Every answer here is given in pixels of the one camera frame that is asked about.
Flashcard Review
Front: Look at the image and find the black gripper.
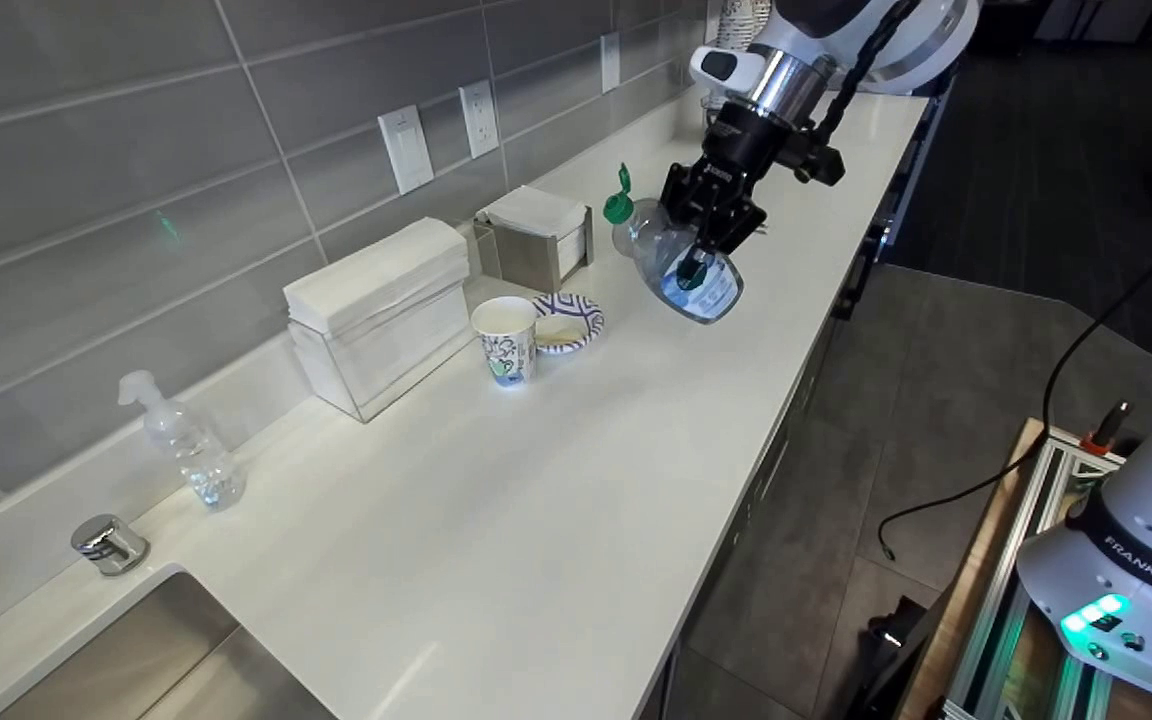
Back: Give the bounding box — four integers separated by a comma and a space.
657, 94, 852, 260

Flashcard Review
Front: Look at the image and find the clear dish soap bottle green cap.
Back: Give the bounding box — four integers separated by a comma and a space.
602, 164, 749, 330

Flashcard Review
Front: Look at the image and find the patterned paper cup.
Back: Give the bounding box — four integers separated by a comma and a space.
470, 294, 545, 394

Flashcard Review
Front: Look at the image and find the clear spray bottle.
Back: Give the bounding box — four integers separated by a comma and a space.
117, 369, 247, 518

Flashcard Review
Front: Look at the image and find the metal napkin holder with napkins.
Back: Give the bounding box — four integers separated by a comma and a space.
473, 181, 596, 295

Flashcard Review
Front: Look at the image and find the small blue patterned bowl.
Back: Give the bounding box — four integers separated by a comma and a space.
530, 294, 603, 360

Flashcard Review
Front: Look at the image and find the black floor object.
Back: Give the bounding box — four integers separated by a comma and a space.
852, 597, 933, 720

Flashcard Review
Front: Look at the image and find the small metal counter fixture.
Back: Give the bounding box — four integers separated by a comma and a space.
70, 512, 151, 582

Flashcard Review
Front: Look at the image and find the steel sink basin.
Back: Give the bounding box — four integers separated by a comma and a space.
0, 564, 341, 720

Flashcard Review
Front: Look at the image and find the white wall outlet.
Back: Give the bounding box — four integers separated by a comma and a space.
376, 103, 437, 197
596, 34, 626, 96
456, 82, 505, 160

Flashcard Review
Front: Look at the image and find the long black cable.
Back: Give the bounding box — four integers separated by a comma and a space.
790, 0, 1152, 561

